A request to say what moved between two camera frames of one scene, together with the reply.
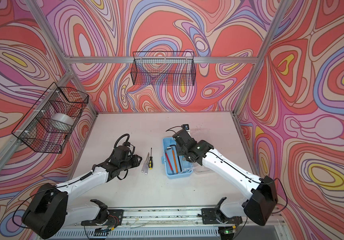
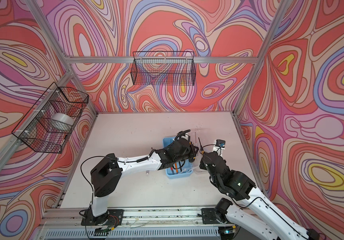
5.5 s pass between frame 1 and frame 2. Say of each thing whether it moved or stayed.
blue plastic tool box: stayed
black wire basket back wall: stayed
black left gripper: moved
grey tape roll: stayed
